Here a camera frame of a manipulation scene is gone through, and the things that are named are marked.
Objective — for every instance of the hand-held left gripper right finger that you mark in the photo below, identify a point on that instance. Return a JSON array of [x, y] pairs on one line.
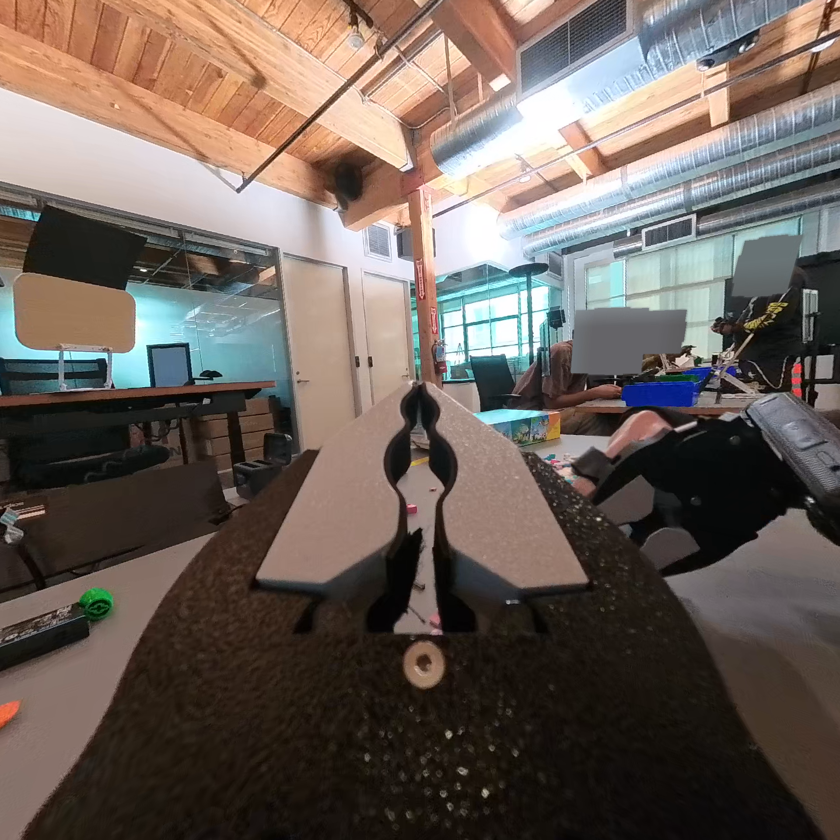
[[518, 525]]

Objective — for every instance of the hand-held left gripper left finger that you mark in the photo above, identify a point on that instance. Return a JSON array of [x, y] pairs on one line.
[[328, 525]]

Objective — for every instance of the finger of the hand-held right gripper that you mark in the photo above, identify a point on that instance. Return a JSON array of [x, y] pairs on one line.
[[673, 550], [633, 502]]

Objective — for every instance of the pile of colourful toy bricks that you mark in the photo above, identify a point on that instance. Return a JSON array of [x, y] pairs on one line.
[[561, 466]]

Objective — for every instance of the grey desk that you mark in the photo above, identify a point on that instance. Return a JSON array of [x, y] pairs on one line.
[[754, 623]]

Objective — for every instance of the black battery charger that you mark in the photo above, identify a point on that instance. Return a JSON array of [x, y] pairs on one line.
[[262, 466]]

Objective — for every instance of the wooden work table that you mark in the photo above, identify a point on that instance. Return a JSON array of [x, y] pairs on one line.
[[656, 410]]

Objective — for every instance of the yellow cardboard toy box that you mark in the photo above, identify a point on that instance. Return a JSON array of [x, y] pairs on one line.
[[518, 426]]

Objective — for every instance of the blue storage bin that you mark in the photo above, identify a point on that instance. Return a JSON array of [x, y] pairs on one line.
[[659, 392]]

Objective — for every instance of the green storage bin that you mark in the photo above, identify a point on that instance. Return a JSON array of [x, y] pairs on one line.
[[676, 377]]

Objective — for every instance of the stacked cardboard boxes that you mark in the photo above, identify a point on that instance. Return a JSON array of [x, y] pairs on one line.
[[256, 426]]

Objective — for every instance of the white recycling cabinet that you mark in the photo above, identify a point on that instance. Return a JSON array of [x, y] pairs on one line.
[[459, 392]]

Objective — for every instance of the black office chair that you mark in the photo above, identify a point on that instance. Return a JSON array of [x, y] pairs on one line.
[[492, 380]]

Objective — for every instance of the white door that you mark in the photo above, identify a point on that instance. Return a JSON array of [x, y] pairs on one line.
[[387, 334], [318, 341]]

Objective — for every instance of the red fire extinguisher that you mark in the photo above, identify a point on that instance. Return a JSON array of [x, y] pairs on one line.
[[439, 358]]

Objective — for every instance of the teal framed window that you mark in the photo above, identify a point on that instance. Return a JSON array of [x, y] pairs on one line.
[[492, 321]]

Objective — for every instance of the black monitor on stand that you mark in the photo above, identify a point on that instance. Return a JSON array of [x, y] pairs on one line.
[[823, 289]]

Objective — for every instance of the dark computer monitor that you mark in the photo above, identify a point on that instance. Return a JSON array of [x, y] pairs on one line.
[[169, 364]]

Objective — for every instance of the green round toy piece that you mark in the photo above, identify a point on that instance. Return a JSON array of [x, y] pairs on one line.
[[96, 604]]

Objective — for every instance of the white ceiling vent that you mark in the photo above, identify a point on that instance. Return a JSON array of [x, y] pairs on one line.
[[668, 232]]

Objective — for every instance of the wooden pillar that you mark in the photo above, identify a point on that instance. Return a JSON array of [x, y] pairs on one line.
[[422, 289]]

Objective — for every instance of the black floor lamp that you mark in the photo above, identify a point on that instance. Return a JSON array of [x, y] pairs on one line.
[[528, 268]]

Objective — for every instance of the black box with white label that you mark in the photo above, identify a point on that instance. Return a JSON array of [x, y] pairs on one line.
[[23, 512]]

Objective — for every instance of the small black box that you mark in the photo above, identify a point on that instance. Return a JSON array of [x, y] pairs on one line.
[[39, 633]]

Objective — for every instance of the beige rounded panel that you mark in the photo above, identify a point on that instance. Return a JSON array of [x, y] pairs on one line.
[[72, 315]]

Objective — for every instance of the black round ceiling speaker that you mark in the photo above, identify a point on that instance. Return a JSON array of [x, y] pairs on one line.
[[348, 180]]

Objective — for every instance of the orange brick separator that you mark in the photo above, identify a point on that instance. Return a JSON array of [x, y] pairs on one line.
[[8, 714]]

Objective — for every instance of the large black ceiling vent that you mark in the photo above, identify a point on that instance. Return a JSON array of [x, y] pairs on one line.
[[571, 39]]

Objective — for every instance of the wooden ceiling beam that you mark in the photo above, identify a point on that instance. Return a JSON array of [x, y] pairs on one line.
[[131, 108]]

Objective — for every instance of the glass wall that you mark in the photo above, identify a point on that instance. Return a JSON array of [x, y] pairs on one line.
[[197, 315]]

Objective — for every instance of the wall air vent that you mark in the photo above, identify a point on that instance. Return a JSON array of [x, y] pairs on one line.
[[378, 241]]

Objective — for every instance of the black wall speaker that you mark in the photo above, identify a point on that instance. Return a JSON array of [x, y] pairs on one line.
[[405, 243]]

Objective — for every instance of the silver ceiling duct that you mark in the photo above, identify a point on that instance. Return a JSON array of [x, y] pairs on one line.
[[722, 151]]

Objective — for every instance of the black wall screen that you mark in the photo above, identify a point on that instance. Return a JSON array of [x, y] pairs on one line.
[[85, 246]]

